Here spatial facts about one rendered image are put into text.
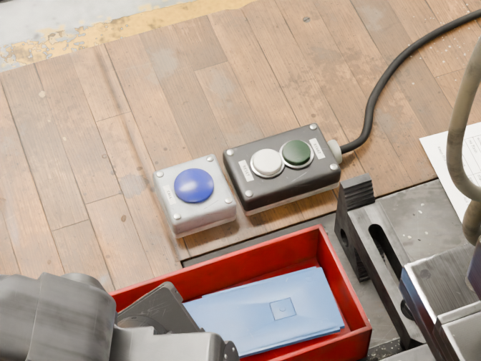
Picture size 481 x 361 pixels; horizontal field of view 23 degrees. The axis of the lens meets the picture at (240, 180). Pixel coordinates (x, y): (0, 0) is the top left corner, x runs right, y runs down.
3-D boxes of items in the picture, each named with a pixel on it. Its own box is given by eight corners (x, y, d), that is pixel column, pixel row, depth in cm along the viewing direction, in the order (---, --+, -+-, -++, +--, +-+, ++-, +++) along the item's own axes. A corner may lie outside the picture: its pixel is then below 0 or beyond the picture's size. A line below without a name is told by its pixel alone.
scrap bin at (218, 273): (76, 334, 112) (69, 304, 107) (318, 253, 116) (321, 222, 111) (114, 446, 105) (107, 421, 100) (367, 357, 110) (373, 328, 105)
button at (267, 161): (248, 164, 120) (248, 152, 119) (275, 156, 121) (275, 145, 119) (258, 186, 119) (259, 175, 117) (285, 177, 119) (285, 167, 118)
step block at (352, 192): (333, 230, 118) (339, 181, 111) (360, 221, 119) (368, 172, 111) (359, 283, 115) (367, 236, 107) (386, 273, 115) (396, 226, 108)
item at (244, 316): (162, 311, 108) (158, 291, 106) (321, 269, 110) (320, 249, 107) (179, 372, 103) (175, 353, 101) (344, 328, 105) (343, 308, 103)
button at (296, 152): (277, 155, 121) (278, 144, 119) (303, 147, 122) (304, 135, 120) (288, 177, 119) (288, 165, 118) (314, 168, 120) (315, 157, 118)
